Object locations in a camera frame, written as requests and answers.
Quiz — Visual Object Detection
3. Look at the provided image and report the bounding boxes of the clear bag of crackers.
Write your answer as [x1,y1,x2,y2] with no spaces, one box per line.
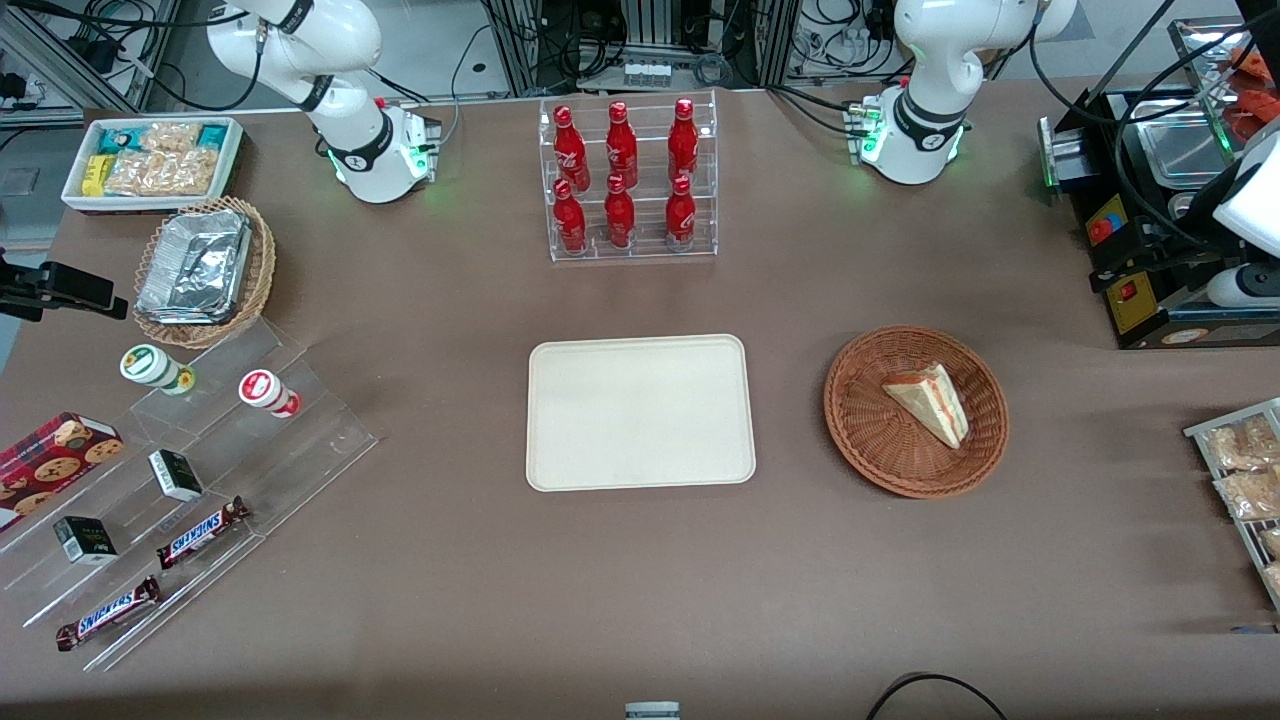
[104,122,218,197]

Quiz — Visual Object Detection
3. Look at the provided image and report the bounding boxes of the red soda bottle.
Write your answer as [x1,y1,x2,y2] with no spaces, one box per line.
[604,174,636,249]
[553,179,588,253]
[665,175,697,248]
[553,105,591,193]
[668,98,699,186]
[605,101,639,189]

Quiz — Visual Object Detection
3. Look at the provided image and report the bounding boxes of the Snickers chocolate bar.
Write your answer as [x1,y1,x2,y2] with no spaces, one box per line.
[55,576,162,652]
[156,496,251,570]

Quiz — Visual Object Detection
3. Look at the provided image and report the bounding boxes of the stacked aluminium foil containers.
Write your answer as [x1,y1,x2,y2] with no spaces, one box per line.
[137,210,252,326]

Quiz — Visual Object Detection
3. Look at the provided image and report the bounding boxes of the white rectangular snack bin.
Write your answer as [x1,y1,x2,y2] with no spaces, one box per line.
[62,117,244,214]

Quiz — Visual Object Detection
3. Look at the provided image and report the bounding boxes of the red sausage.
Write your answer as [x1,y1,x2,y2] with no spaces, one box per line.
[1235,92,1280,143]
[1225,45,1280,83]

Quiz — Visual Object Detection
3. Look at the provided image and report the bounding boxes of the red lidded drink bottle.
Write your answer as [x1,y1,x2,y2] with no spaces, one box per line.
[238,369,301,418]

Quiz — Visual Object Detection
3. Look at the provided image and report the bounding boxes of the black looped floor cable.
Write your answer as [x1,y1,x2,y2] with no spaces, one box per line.
[865,673,1009,720]

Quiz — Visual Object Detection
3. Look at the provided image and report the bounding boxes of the small dark green box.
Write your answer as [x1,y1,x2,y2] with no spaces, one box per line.
[53,516,119,566]
[148,449,204,502]

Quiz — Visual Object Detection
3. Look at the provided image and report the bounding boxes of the black camera clamp mount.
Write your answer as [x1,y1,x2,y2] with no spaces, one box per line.
[0,250,129,323]

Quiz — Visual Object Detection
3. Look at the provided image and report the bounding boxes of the red cookie box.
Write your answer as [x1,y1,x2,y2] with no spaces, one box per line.
[0,412,125,531]

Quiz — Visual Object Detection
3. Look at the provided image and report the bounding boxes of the black hot food warmer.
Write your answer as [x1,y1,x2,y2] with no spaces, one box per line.
[1038,15,1280,350]

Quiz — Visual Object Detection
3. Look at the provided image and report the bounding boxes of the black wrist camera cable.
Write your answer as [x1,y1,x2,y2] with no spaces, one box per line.
[1028,20,1280,249]

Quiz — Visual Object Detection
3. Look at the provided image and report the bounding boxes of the clear acrylic step display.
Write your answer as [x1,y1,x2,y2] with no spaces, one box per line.
[0,318,379,673]

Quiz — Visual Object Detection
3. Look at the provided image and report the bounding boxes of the green lidded drink bottle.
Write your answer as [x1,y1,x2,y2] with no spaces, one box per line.
[120,344,196,395]

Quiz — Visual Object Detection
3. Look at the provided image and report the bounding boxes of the tray of packaged snacks right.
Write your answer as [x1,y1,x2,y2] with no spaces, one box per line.
[1184,398,1280,611]

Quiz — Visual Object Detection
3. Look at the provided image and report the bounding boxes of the triangular sandwich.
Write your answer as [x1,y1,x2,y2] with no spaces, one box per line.
[882,362,970,449]

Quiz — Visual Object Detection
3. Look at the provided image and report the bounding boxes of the clear acrylic bottle rack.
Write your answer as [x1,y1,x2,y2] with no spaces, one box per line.
[538,90,719,263]

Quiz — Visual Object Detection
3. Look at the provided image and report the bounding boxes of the round brown wicker basket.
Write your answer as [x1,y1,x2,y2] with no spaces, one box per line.
[823,325,1010,500]

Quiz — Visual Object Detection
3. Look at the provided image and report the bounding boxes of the cream rectangular serving tray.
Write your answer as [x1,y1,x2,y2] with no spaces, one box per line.
[526,334,758,493]

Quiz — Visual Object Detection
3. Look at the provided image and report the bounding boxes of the light tan wicker basket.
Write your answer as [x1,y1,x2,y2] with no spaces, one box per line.
[133,196,277,349]

